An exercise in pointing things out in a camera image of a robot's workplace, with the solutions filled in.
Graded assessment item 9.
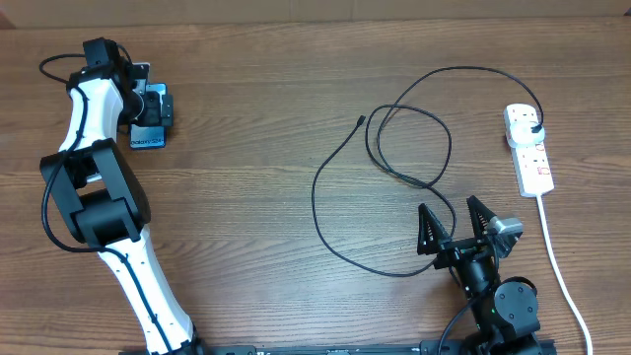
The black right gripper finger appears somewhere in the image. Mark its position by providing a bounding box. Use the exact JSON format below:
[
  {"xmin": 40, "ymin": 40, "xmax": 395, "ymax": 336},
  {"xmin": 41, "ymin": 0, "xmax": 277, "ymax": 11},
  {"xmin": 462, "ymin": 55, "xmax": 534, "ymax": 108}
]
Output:
[
  {"xmin": 466, "ymin": 195, "xmax": 496, "ymax": 237},
  {"xmin": 417, "ymin": 203, "xmax": 452, "ymax": 255}
]

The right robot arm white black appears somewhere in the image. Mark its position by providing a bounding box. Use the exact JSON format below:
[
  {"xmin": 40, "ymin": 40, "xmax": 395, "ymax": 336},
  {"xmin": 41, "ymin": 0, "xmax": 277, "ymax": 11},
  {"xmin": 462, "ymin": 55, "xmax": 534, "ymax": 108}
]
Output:
[{"xmin": 417, "ymin": 195, "xmax": 543, "ymax": 354}]

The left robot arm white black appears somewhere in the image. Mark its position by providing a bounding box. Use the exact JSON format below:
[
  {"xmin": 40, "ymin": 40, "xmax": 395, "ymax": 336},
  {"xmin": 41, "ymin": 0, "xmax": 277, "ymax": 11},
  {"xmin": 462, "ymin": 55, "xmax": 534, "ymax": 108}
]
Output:
[{"xmin": 39, "ymin": 37, "xmax": 210, "ymax": 354}]

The white power strip cord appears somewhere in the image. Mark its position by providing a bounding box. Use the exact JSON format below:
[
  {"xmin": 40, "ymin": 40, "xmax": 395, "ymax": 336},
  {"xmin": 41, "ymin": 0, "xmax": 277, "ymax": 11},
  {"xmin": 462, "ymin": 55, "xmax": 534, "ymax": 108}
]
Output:
[{"xmin": 535, "ymin": 194, "xmax": 594, "ymax": 355}]

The white charger plug adapter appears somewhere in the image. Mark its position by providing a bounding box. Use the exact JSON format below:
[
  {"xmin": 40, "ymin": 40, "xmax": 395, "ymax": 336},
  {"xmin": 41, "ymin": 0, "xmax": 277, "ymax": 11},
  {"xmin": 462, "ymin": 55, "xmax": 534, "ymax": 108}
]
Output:
[{"xmin": 507, "ymin": 121, "xmax": 545, "ymax": 149}]

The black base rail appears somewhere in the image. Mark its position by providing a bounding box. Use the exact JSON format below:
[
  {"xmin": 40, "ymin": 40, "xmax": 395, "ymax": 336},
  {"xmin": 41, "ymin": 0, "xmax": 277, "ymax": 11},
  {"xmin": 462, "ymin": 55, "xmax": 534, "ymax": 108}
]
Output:
[{"xmin": 117, "ymin": 338, "xmax": 558, "ymax": 355}]

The white power strip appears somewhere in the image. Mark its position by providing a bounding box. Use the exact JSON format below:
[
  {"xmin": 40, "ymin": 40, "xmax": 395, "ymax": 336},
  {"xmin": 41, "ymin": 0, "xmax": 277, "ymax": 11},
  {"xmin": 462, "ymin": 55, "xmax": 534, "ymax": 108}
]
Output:
[{"xmin": 503, "ymin": 104, "xmax": 554, "ymax": 197}]

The blue Samsung Galaxy smartphone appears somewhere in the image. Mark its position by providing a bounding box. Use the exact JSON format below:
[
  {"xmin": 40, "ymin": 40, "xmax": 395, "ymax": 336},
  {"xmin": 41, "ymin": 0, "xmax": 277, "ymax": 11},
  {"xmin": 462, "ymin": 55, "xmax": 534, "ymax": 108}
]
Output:
[{"xmin": 129, "ymin": 83, "xmax": 174, "ymax": 150}]

